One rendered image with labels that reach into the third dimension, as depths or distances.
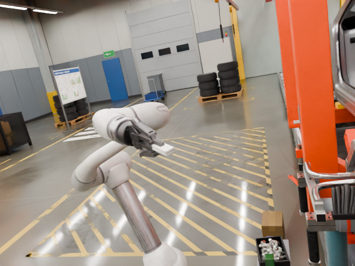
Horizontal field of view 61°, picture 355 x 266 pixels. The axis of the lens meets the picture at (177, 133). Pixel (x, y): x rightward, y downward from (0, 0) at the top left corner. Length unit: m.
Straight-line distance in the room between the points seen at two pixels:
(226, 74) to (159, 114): 8.47
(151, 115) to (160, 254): 0.78
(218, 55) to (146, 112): 11.24
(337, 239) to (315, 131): 0.54
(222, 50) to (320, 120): 10.67
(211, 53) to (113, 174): 10.96
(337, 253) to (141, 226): 0.91
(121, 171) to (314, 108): 1.04
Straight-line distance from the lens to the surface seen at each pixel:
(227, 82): 9.58
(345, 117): 3.77
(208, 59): 12.32
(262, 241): 1.72
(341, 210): 1.16
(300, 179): 1.48
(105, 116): 1.03
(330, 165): 1.80
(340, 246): 1.58
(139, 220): 1.60
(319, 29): 1.66
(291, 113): 3.67
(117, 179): 1.56
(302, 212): 1.57
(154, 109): 1.11
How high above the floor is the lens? 1.58
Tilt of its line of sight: 14 degrees down
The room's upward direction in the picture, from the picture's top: 12 degrees counter-clockwise
